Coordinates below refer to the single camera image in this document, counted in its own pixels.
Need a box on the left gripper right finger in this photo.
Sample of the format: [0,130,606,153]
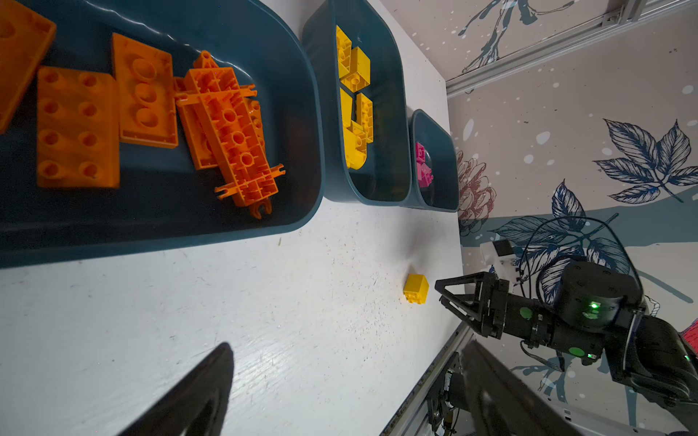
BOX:
[462,342,579,436]

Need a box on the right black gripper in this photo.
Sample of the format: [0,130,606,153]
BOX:
[434,272,554,348]

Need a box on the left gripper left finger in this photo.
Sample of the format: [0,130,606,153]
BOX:
[121,343,234,435]

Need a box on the pink lego top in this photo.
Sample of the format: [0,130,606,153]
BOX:
[414,142,434,189]

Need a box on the yellow square lego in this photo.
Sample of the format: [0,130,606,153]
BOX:
[403,274,430,304]
[340,47,371,94]
[344,121,367,170]

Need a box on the orange long lego diagonal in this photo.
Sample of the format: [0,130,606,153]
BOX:
[112,33,179,149]

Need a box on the orange long lego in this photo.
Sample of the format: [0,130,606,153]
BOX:
[177,85,265,171]
[1,1,56,134]
[36,66,120,188]

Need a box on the orange fence lego piece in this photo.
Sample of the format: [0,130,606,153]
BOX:
[174,51,285,220]

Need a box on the yellow long lego brick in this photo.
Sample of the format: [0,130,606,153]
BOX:
[340,88,354,130]

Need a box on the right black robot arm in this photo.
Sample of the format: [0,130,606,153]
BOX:
[434,256,697,434]

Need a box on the right teal bin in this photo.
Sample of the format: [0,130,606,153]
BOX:
[405,109,459,213]

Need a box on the teal bin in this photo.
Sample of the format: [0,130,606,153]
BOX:
[405,109,459,213]
[1,1,325,267]
[302,1,412,206]

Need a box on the left teal bin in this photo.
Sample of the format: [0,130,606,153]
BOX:
[1,1,325,267]

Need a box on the middle teal bin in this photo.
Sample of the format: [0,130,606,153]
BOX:
[302,1,412,206]

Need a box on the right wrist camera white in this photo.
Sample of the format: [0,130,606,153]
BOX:
[480,239,520,284]

